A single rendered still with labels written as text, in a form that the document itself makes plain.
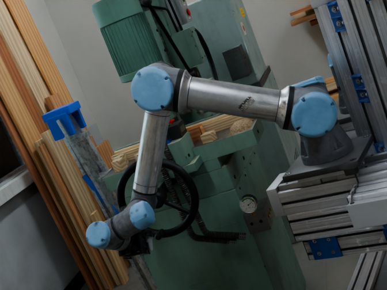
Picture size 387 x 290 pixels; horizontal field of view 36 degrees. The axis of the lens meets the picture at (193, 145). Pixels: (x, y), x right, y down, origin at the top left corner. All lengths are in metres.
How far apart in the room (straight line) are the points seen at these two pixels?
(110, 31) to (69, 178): 1.60
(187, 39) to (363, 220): 1.13
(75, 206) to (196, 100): 2.22
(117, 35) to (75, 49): 2.72
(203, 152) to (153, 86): 0.64
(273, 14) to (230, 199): 2.56
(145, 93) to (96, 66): 3.34
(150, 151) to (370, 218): 0.64
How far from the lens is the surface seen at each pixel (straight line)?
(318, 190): 1.75
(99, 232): 1.71
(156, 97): 1.54
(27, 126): 3.74
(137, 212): 1.68
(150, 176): 1.77
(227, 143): 2.10
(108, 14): 2.22
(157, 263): 2.34
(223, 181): 2.15
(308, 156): 1.72
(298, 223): 1.81
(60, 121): 3.13
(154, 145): 1.74
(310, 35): 4.53
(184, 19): 2.51
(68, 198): 3.65
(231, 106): 1.55
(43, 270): 3.76
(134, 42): 2.21
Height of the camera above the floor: 1.30
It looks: 11 degrees down
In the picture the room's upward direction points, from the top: 22 degrees counter-clockwise
